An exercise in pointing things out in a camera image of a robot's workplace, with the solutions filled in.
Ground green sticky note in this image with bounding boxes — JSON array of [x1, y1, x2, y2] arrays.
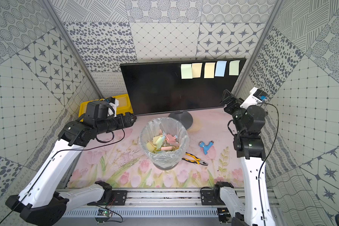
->
[[229, 60, 241, 76], [180, 64, 193, 79]]

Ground light blue sticky note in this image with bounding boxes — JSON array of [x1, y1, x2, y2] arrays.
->
[[215, 61, 227, 77]]

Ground mesh waste bin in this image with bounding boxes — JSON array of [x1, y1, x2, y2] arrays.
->
[[149, 153, 182, 170]]

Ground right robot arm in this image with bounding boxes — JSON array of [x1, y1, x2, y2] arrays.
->
[[213, 87, 276, 226]]

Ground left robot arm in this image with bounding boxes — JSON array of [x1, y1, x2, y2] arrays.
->
[[5, 98, 137, 226]]

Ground round grey monitor stand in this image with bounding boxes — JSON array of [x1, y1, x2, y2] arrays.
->
[[169, 111, 193, 130]]

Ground pale yellow sticky note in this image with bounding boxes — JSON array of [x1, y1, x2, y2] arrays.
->
[[191, 63, 202, 78]]

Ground black computer monitor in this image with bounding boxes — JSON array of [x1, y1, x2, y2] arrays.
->
[[120, 59, 240, 115]]

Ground discarded sticky notes pile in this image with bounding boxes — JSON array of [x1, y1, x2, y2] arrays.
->
[[146, 130, 180, 153]]

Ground yellow black toolbox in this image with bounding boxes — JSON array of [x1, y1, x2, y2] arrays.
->
[[78, 94, 133, 117]]

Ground blue plastic clamp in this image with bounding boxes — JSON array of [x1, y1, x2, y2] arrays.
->
[[199, 141, 214, 155]]

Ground pink floral table mat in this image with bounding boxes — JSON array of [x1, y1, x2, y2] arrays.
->
[[66, 108, 244, 188]]

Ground small green circuit board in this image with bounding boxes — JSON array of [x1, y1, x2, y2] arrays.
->
[[98, 208, 112, 218]]

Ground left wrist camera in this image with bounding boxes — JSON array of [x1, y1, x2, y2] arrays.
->
[[105, 97, 119, 117]]

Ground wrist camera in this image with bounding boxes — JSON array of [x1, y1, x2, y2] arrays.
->
[[240, 87, 268, 109], [105, 97, 119, 117]]

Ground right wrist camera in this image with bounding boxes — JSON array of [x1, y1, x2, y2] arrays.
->
[[240, 87, 268, 109]]

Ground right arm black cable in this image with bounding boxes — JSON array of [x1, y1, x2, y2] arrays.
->
[[227, 102, 280, 226]]

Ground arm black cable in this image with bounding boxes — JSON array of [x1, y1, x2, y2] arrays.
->
[[0, 124, 125, 226], [227, 102, 280, 226]]

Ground yellow handled pliers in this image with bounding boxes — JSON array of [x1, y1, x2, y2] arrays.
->
[[182, 153, 208, 166]]

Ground aluminium mounting rail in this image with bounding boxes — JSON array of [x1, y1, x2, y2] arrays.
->
[[56, 187, 280, 210]]

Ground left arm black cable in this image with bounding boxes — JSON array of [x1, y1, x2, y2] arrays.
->
[[0, 124, 125, 226]]

